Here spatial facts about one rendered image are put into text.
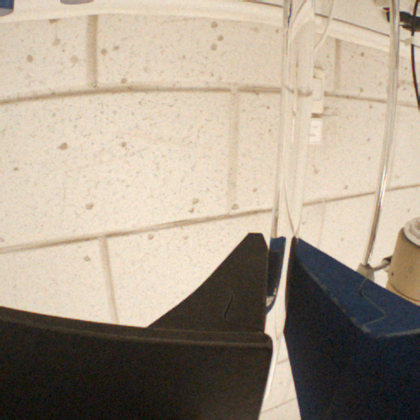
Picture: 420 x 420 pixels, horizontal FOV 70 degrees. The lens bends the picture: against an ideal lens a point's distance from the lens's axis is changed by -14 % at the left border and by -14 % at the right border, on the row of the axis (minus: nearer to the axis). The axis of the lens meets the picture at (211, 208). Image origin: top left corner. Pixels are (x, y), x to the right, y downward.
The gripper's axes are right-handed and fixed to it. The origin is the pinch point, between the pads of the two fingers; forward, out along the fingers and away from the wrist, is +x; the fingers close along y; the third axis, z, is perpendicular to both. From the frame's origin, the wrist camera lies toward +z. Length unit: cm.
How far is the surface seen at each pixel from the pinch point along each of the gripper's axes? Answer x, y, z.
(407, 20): 57, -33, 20
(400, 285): 29.7, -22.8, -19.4
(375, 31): 61, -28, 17
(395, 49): 41.1, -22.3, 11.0
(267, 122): 55, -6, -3
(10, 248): 35, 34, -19
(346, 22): 57, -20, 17
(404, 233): 32.8, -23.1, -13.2
